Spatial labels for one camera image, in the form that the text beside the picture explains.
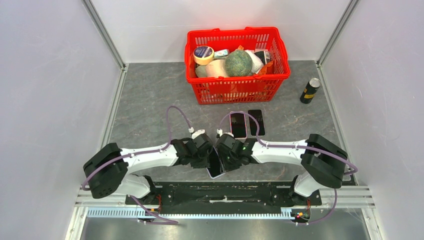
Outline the red plastic shopping basket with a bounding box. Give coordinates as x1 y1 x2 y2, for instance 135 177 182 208
184 26 291 105

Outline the green patterned ball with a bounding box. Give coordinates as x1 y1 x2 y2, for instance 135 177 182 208
224 49 253 77

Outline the orange snack packet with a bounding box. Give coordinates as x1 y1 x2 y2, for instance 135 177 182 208
256 61 274 76

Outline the slotted aluminium rail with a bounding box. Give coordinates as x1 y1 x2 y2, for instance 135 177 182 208
86 206 294 220

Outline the masking tape roll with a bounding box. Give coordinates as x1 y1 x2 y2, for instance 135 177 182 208
193 45 215 66

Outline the white plastic bag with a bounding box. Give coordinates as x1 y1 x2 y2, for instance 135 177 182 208
245 50 264 74

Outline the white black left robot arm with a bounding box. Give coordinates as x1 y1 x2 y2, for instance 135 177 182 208
81 129 219 204

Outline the lilac phone case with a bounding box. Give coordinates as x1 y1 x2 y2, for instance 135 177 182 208
205 147 227 180

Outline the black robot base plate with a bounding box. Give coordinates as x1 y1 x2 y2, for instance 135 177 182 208
139 181 322 215

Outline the black smartphone silver edge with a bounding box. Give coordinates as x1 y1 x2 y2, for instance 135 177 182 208
247 109 266 136

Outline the black yellow drink can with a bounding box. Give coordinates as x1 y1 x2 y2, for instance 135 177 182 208
299 77 321 104

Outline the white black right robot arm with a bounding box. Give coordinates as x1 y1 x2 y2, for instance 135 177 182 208
215 133 347 205

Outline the black white packet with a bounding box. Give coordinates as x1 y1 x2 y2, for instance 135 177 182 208
254 49 272 65

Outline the pink phone case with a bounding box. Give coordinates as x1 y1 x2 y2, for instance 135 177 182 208
229 111 249 140

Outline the dark green smartphone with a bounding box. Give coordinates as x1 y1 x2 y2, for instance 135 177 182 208
230 113 247 139

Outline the small teal box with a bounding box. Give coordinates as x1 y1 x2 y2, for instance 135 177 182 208
213 49 230 59

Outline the beige paper bag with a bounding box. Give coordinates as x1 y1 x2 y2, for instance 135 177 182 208
195 59 229 78

